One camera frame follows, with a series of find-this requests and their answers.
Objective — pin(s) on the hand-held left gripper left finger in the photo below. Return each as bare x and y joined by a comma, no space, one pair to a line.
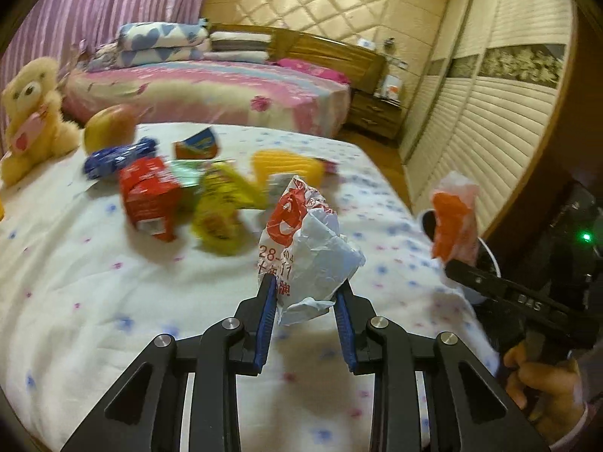
266,320

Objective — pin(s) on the cream louvered wardrobe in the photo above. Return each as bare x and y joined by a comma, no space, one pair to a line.
494,127

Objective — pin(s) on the folded heart-print blanket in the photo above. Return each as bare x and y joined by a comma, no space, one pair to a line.
160,40

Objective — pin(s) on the person's right forearm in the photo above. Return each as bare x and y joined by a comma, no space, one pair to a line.
594,386

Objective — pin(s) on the stack of white grey pillows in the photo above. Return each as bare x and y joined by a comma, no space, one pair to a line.
240,44

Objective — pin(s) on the orange white plastic wrapper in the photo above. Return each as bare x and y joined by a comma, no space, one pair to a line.
452,221

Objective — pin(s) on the yellow padded packet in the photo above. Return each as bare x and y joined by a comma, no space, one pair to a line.
282,165

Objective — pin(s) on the cream teddy bear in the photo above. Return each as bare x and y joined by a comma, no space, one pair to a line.
33,89

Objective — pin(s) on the green carton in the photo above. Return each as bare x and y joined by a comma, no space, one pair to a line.
186,179

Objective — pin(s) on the red carton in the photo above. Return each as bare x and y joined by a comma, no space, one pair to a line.
146,193

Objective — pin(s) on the purple striped curtain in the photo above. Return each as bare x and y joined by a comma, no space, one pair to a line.
94,4

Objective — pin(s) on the pink pillow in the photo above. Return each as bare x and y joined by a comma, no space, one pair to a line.
311,68

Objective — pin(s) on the person's right hand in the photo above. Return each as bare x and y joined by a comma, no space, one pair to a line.
546,381

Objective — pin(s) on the yellow red apple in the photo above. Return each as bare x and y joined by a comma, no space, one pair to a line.
110,127

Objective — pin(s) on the yellow snack packet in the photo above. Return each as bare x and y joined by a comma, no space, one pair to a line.
221,212

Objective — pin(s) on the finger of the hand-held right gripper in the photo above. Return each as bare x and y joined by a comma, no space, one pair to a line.
466,275

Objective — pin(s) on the small white blue box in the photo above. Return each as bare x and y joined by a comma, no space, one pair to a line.
366,43

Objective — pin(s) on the white orange box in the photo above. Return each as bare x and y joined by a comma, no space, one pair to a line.
391,88

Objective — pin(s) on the red blue wrapper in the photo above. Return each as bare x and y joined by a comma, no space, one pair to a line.
198,143

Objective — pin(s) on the wooden nightstand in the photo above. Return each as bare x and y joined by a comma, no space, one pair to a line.
372,113

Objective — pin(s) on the pink floral bed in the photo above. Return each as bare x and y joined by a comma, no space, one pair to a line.
212,89

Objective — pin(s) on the small bottle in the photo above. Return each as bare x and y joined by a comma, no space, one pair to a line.
389,46

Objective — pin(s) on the black bin with white rim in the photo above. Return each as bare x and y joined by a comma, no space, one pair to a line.
491,259

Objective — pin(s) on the white floral sheet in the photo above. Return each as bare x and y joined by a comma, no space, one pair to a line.
94,292

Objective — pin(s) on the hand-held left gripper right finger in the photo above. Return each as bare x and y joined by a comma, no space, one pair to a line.
344,334

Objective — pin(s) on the blue snack packet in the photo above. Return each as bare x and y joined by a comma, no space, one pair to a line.
113,157

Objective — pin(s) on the wooden headboard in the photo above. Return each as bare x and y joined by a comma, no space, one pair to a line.
329,49

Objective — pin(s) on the white red-print paper bag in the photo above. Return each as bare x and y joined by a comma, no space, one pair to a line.
301,245

